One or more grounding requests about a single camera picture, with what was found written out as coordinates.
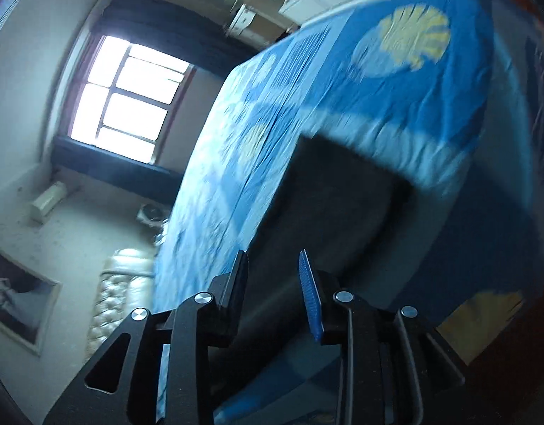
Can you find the black pants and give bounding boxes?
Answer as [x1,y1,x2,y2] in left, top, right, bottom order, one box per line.
[234,136,413,346]

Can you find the bedroom window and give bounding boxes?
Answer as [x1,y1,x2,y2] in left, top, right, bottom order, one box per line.
[63,35,195,164]

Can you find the white tufted leather headboard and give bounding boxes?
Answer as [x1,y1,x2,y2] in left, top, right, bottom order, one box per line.
[84,249,155,361]

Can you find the white desk fan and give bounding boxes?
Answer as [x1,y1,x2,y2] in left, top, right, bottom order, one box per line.
[136,203,168,227]

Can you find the left blue curtain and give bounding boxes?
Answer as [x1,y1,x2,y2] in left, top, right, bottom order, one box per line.
[51,136,183,205]

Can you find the blue curtain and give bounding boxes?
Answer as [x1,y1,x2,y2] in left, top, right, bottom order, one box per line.
[51,136,183,205]
[93,0,257,78]

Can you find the blue patterned bed sheet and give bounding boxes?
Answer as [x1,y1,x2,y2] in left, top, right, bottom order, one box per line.
[151,0,536,425]

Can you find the right blue curtain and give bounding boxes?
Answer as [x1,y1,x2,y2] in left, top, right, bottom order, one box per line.
[93,0,257,78]

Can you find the white dressing table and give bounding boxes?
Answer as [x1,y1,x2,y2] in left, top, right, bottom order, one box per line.
[226,0,323,50]

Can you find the framed wall picture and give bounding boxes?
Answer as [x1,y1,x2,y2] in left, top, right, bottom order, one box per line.
[0,250,61,356]

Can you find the white wall air conditioner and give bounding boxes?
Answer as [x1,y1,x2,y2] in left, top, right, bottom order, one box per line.
[30,181,68,223]

